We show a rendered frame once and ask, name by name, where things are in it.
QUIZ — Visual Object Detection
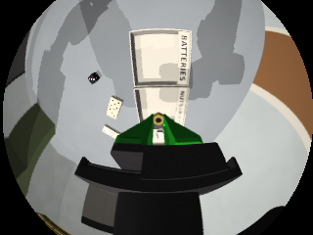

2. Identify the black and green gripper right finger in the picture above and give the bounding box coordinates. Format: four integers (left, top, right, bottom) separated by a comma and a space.
163, 114, 203, 145

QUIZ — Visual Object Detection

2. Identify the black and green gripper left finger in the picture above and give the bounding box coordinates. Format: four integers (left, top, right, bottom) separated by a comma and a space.
113, 114, 154, 145

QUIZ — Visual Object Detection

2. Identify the brass hex nut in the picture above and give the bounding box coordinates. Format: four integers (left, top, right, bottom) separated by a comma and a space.
154, 112, 163, 125

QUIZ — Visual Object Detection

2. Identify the black die with white pips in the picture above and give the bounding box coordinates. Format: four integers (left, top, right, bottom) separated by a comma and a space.
88, 72, 100, 84

